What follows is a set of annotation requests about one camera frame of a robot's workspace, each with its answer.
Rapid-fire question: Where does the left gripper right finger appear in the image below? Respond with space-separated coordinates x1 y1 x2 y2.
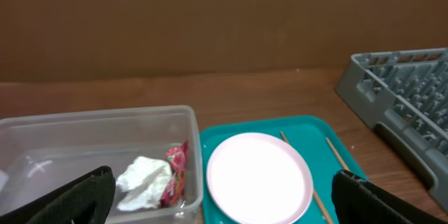
331 170 447 224

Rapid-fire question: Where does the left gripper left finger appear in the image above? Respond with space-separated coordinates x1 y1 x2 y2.
1 166 116 224

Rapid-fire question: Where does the wooden chopstick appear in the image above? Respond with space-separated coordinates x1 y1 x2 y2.
280 131 338 224
325 137 351 172

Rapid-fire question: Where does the white tissue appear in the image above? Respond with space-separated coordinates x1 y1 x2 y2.
116 156 172 211

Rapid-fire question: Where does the red snack wrapper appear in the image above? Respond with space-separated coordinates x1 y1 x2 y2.
160 141 189 208

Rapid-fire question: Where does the white round plate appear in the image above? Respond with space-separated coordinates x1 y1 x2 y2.
206 132 314 224

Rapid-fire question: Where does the grey dishwasher rack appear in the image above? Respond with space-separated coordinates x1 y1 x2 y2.
335 48 447 209

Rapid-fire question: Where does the teal plastic tray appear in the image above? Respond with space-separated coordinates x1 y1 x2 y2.
200 115 367 223

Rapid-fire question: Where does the clear plastic bin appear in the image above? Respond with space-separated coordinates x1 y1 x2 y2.
1 106 204 224

